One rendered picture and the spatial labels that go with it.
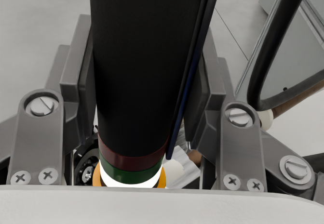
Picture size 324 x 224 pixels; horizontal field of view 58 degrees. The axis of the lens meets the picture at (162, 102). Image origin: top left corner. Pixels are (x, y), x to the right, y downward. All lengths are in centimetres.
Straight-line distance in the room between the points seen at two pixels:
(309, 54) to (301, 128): 81
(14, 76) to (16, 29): 59
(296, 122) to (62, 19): 254
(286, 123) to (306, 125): 3
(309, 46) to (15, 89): 183
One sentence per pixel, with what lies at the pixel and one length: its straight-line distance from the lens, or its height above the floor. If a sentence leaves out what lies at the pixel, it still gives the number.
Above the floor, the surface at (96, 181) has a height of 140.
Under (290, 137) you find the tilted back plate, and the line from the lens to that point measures 55.
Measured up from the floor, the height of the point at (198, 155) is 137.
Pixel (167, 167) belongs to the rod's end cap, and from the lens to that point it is 21.
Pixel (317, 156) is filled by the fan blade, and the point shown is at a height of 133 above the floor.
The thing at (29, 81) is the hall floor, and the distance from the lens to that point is 230.
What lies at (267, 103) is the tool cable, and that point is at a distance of 25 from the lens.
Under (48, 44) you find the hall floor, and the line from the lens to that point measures 260.
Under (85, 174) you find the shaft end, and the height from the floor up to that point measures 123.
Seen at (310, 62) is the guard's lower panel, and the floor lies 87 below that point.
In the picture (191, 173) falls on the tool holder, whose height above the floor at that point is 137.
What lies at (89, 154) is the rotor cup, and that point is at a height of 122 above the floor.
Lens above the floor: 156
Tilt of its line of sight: 48 degrees down
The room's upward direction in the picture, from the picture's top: 10 degrees clockwise
